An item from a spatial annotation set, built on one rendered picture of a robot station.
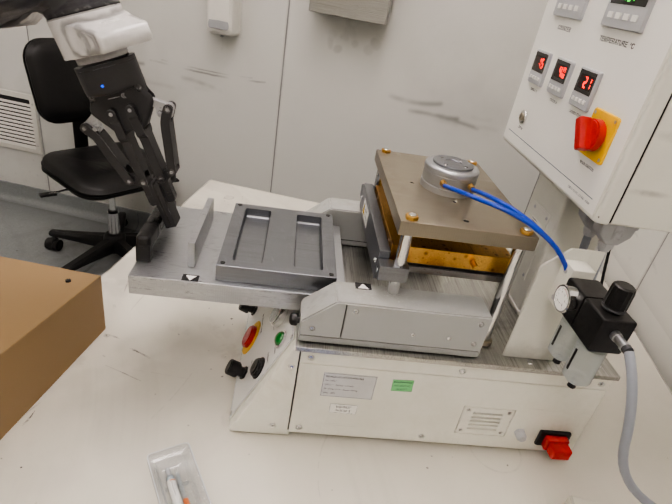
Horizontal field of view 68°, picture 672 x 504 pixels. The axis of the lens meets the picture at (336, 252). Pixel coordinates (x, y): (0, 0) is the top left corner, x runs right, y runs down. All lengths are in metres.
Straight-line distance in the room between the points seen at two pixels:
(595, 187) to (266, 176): 1.95
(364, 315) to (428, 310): 0.08
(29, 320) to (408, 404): 0.55
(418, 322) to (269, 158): 1.84
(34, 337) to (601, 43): 0.83
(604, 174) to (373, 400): 0.42
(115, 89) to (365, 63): 1.63
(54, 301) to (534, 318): 0.69
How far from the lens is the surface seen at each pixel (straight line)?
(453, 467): 0.82
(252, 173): 2.46
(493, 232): 0.65
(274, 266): 0.69
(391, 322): 0.65
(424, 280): 0.85
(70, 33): 0.68
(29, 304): 0.86
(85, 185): 2.17
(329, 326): 0.65
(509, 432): 0.84
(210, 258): 0.74
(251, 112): 2.38
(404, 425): 0.78
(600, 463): 0.96
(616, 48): 0.70
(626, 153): 0.64
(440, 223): 0.63
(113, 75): 0.69
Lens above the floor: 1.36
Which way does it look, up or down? 30 degrees down
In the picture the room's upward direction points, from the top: 10 degrees clockwise
